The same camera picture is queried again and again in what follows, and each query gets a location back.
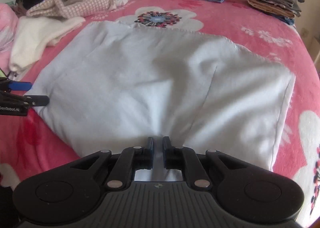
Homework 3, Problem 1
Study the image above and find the cream sweater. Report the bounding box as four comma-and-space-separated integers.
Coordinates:
9, 15, 86, 72

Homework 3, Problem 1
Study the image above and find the pink floral blanket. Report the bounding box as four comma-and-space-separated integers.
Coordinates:
0, 0, 320, 218

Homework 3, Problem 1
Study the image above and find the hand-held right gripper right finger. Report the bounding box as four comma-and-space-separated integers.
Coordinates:
162, 137, 250, 191

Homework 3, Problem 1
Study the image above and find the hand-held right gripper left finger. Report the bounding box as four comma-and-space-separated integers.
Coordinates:
70, 137, 154, 191

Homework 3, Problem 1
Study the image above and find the white button shirt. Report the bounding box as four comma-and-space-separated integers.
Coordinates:
25, 20, 297, 183

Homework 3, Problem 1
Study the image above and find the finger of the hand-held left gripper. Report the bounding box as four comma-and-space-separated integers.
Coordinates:
11, 93, 50, 107
8, 81, 33, 92

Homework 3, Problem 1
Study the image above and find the pink quilt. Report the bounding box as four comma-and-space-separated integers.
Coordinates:
0, 3, 19, 68

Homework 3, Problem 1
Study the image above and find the white water dispenser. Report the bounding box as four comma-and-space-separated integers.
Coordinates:
309, 34, 320, 68

